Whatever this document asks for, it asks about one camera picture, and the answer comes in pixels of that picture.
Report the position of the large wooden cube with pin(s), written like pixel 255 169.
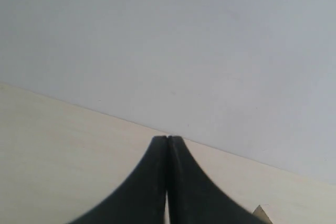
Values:
pixel 260 213

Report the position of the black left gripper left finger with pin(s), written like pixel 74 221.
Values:
pixel 141 197

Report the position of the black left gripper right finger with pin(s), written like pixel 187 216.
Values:
pixel 192 196

